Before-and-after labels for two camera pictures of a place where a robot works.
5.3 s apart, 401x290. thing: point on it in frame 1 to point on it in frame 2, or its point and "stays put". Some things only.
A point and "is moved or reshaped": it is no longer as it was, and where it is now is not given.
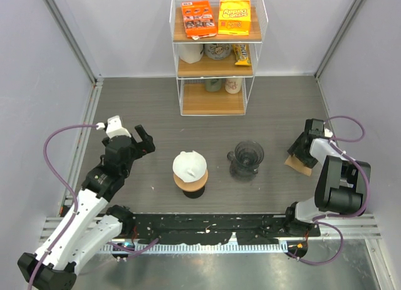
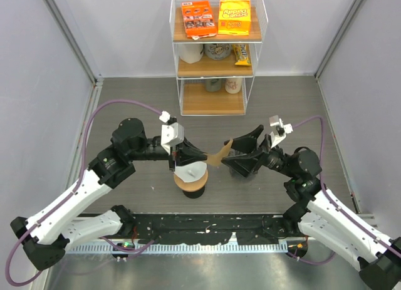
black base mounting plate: x=269 y=228 stays put
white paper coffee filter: x=189 y=166 stays put
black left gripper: x=147 y=143 to x=184 y=153
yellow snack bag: x=234 y=16 stays put
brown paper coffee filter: x=296 y=164 is moved or reshaped
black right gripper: x=295 y=150 to x=245 y=164
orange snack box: x=198 y=19 stays put
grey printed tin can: x=217 y=51 stays put
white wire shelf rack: x=218 y=32 stays put
